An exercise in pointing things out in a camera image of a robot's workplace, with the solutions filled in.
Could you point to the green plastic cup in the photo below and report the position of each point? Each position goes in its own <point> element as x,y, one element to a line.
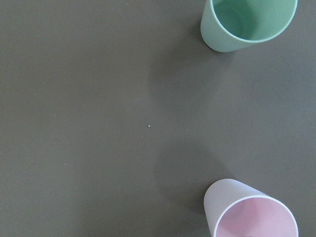
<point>230,25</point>

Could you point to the pink plastic cup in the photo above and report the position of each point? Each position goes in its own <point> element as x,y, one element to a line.
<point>234,209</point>

